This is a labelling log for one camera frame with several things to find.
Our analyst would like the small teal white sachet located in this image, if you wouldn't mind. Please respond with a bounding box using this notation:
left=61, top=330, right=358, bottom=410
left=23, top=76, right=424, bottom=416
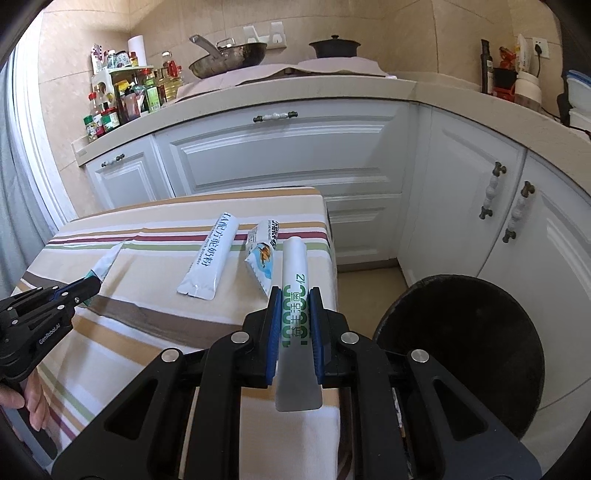
left=81, top=242, right=125, bottom=306

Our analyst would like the white door frame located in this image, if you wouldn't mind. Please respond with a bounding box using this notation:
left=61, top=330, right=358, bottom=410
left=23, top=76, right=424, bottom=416
left=11, top=37, right=80, bottom=234

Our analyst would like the white sachet green print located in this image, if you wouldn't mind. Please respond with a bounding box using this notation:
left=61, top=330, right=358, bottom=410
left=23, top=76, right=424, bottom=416
left=276, top=236, right=323, bottom=413

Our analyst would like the group of condiment bottles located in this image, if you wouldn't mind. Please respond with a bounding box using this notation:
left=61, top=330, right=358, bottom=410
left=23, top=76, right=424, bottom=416
left=83, top=44, right=184, bottom=143

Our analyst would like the paper towel roll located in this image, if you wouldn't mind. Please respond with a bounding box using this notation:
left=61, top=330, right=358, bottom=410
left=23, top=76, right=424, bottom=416
left=127, top=36, right=148, bottom=68

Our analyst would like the white jar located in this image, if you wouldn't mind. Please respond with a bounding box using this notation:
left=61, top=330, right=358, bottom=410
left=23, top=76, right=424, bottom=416
left=513, top=71, right=544, bottom=112

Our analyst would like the small white cabinet door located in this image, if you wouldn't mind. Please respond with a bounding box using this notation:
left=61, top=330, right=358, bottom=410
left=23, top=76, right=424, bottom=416
left=84, top=135, right=177, bottom=212

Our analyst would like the black cup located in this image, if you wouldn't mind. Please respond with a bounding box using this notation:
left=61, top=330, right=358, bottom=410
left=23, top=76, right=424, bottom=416
left=493, top=68, right=518, bottom=101

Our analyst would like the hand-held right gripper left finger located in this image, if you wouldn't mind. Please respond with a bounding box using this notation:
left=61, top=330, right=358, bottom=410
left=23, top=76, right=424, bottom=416
left=51, top=286, right=282, bottom=480

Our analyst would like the wide white drawer front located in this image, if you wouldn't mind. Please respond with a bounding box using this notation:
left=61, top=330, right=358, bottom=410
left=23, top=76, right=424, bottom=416
left=154, top=100, right=413, bottom=200

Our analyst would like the black pot with lid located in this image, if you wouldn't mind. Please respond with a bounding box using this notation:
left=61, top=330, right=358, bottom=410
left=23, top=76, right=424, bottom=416
left=308, top=34, right=362, bottom=59

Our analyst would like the black trash bin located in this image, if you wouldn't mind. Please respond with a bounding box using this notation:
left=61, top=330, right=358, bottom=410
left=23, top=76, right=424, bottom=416
left=372, top=274, right=546, bottom=442

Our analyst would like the dark glass bottle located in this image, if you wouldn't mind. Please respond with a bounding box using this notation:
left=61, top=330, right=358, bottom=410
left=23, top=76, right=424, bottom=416
left=479, top=39, right=494, bottom=95

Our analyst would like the grey curtain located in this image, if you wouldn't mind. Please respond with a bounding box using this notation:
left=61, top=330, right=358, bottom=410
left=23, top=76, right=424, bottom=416
left=0, top=92, right=52, bottom=298

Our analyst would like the steel wok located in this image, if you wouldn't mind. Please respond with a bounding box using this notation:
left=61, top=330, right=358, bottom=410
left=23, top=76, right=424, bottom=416
left=188, top=35, right=269, bottom=80

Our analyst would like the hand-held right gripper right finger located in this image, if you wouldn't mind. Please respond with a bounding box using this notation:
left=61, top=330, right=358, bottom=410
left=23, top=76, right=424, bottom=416
left=308, top=286, right=542, bottom=480

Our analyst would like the black power cable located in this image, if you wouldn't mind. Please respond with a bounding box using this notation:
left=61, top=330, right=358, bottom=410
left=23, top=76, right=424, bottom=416
left=534, top=54, right=573, bottom=125

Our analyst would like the silver sachet with picture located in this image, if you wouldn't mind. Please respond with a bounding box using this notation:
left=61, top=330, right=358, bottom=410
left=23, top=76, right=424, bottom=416
left=244, top=220, right=280, bottom=296

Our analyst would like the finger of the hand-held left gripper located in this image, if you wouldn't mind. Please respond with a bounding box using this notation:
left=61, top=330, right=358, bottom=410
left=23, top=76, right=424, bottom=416
left=9, top=275, right=101, bottom=306
left=46, top=290, right=100, bottom=320

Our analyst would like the long white sachet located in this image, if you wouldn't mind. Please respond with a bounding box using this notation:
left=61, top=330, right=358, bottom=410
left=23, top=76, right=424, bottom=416
left=177, top=213, right=239, bottom=300

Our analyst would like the beige kitchen countertop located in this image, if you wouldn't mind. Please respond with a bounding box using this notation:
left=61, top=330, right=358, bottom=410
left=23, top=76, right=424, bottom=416
left=71, top=75, right=591, bottom=197

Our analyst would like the beige stove cover cloth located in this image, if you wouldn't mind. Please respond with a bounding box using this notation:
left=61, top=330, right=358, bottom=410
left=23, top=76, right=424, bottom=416
left=175, top=58, right=389, bottom=101

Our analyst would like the person's left hand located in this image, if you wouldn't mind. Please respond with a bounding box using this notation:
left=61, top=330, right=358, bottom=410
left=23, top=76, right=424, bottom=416
left=0, top=373, right=50, bottom=433

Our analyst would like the stack of white containers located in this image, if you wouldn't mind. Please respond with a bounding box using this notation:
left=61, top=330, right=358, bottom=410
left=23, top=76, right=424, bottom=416
left=566, top=69, right=591, bottom=131

